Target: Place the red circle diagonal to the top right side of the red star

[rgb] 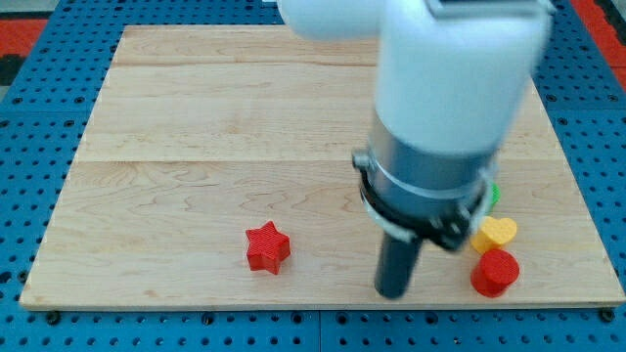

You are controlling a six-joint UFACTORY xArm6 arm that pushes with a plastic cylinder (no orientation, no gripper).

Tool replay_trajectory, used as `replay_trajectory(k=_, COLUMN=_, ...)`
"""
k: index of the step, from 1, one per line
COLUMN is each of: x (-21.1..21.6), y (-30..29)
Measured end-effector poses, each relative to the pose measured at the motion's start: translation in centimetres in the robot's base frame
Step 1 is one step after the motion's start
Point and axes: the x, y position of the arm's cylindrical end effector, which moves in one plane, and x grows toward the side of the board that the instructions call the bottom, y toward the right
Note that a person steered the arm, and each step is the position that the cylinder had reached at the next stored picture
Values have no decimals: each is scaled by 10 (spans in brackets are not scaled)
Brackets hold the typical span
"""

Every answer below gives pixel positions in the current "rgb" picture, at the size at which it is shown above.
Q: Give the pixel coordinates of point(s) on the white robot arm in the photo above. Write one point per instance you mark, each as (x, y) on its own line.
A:
(450, 78)

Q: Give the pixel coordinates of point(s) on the red star block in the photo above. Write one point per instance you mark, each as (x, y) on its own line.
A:
(267, 248)

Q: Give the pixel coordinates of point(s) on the red circle block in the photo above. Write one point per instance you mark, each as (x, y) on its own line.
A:
(494, 273)

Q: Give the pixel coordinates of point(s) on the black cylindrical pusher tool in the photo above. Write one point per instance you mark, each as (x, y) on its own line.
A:
(397, 260)

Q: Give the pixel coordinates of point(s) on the wooden board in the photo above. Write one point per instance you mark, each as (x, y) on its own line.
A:
(200, 133)

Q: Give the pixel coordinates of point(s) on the green block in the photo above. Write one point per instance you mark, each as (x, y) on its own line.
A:
(496, 195)

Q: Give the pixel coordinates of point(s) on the yellow heart block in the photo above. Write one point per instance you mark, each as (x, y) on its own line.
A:
(493, 233)

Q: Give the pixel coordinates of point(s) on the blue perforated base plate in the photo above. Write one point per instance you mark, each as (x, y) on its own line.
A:
(47, 107)

